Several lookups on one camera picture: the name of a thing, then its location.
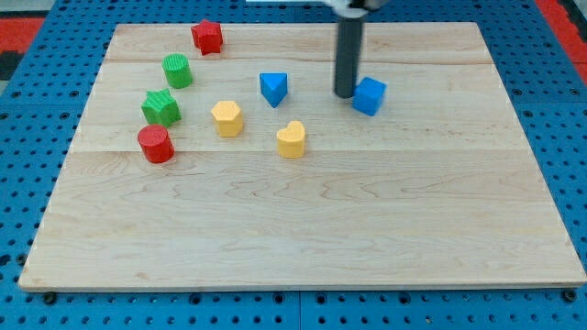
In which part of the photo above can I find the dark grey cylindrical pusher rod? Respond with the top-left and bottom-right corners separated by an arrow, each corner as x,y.
333,16 -> 364,99

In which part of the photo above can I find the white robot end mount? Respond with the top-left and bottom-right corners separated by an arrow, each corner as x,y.
320,0 -> 390,17

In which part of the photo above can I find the blue cube block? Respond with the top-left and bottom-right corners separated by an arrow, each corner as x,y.
352,77 -> 387,116

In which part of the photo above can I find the light wooden board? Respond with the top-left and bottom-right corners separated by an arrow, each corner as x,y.
18,22 -> 586,292

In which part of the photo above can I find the blue triangular prism block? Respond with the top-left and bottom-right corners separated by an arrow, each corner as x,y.
260,72 -> 288,108

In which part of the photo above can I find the yellow heart block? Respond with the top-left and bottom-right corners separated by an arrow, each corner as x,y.
276,120 -> 305,159

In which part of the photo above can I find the red star block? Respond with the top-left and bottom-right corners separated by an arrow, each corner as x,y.
191,19 -> 224,56

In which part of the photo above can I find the yellow hexagon block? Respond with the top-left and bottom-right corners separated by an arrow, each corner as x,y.
211,101 -> 244,138

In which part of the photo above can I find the green cylinder block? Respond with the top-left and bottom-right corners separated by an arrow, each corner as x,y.
161,53 -> 193,89

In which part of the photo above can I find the green star block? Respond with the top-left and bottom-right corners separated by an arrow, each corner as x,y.
141,89 -> 182,127

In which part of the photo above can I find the red cylinder block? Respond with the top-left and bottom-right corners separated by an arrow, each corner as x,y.
137,124 -> 175,163

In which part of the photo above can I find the blue perforated base mat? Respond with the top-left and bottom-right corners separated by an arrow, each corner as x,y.
1,0 -> 586,329

